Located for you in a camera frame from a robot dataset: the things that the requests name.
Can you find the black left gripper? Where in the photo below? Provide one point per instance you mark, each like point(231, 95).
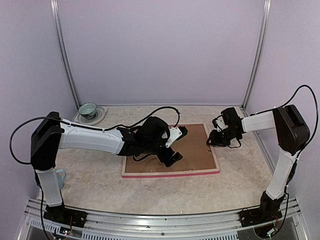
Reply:
point(164, 158)

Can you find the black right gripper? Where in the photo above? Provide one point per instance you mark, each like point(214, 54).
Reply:
point(215, 140)

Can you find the pink wooden picture frame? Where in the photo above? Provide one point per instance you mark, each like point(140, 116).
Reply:
point(175, 172)

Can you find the brown backing board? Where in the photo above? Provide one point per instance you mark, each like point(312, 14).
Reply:
point(195, 150)

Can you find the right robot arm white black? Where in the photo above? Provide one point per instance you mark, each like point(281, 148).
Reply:
point(292, 135)

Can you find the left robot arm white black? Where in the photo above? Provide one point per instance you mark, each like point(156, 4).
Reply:
point(55, 133)

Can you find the green ceramic bowl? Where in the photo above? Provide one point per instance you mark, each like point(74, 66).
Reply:
point(88, 110)

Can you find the white and blue mug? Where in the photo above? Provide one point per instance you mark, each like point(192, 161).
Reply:
point(61, 175)

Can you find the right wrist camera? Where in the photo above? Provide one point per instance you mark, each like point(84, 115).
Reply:
point(218, 124)

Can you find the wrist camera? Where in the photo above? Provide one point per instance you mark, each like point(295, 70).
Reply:
point(218, 124)
point(175, 133)

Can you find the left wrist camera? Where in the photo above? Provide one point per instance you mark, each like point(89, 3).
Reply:
point(175, 133)

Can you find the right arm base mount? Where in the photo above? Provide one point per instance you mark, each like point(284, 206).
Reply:
point(267, 211)

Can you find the aluminium front rail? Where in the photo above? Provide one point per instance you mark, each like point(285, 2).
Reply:
point(101, 225)

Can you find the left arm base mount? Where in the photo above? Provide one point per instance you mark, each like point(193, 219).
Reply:
point(66, 216)

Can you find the right aluminium corner post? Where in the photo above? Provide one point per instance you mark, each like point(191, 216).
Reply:
point(258, 52)

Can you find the aluminium corner post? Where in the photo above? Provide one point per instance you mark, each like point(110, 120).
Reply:
point(258, 52)
point(54, 5)

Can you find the left aluminium corner post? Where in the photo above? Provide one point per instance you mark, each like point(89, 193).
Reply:
point(54, 5)

